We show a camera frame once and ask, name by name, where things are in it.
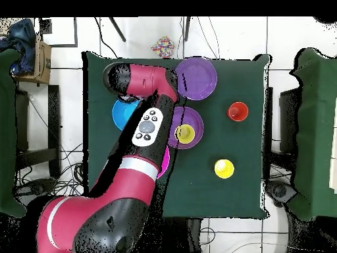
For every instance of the green cloth side table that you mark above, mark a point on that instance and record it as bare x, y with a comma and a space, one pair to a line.
8, 131
316, 131

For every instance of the purple bowl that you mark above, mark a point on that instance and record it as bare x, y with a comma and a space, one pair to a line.
196, 118
198, 79

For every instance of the colourful patterned box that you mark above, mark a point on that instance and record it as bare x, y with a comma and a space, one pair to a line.
163, 47

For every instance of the black tripod leg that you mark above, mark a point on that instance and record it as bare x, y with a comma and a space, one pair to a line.
187, 29
117, 29

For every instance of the orange cup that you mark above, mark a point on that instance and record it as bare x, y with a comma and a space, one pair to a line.
237, 112

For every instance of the black floor frame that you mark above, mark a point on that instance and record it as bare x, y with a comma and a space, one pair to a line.
75, 31

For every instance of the dark green table cloth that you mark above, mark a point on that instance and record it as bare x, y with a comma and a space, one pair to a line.
210, 195

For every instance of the large blue bowl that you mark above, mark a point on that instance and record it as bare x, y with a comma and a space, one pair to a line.
121, 113

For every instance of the cardboard box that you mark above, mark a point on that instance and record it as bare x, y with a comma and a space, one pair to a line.
43, 63

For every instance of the pale yellow translucent cup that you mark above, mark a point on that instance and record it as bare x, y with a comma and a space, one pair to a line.
185, 134

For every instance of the black stool frame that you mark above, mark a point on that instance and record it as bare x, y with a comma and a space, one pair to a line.
54, 118

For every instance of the blue cloth bundle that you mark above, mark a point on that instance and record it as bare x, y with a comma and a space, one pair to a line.
21, 34

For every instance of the black pedestal leg with caster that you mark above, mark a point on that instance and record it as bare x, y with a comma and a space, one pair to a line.
36, 187
280, 191

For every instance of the pink bowl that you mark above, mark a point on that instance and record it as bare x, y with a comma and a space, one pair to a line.
165, 163

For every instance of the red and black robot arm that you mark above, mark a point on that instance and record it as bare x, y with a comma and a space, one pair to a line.
126, 189

